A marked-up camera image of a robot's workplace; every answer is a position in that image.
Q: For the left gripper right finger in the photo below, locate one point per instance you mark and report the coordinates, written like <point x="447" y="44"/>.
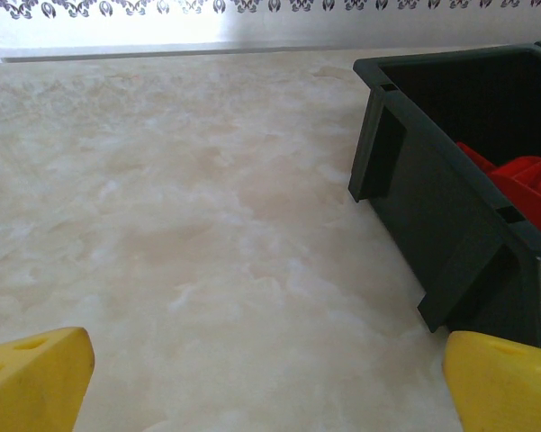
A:
<point x="504" y="391"/>

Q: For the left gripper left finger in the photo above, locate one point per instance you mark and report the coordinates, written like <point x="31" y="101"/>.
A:
<point x="31" y="387"/>

